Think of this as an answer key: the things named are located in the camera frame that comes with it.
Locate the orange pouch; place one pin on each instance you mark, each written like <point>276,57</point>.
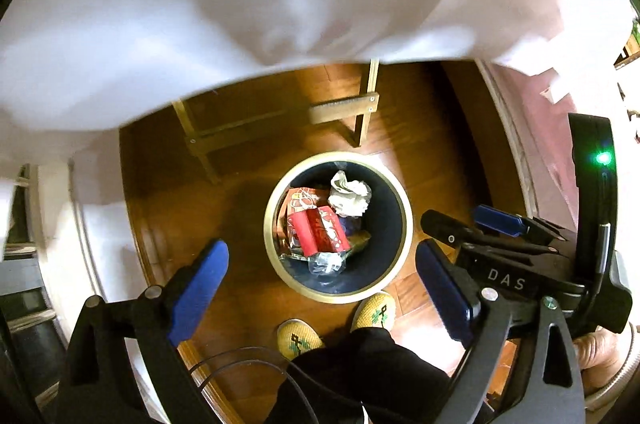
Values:
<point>300,199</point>

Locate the dark blue trash bin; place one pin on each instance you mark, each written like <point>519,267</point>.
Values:
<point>385,229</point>

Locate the printed cartoon tablecloth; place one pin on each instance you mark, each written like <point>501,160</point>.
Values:
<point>200,3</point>

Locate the yellow knitted slipper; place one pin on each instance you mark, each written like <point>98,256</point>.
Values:
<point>297,339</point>
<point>374,311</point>

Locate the person's right hand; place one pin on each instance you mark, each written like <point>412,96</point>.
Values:
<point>600,354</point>

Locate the pink bedsheet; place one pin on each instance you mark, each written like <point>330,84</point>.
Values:
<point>540,128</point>

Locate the wooden table frame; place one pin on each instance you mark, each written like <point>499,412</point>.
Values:
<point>340,106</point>

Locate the clear plastic container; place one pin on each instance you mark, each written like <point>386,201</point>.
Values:
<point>325,261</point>

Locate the person's legs in dark pants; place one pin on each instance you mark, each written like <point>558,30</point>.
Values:
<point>360,379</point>

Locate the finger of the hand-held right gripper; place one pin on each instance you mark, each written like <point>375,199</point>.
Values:
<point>495,216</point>
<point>442,226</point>

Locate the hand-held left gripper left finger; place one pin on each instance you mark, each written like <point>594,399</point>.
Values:
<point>200,284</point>

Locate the person's right forearm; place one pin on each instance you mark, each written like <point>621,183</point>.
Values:
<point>620,386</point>

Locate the white paper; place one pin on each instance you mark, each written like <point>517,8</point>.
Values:
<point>350,199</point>

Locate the red box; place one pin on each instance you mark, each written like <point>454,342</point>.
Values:
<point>320,229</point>

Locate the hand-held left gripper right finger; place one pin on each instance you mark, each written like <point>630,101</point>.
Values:
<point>445,289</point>

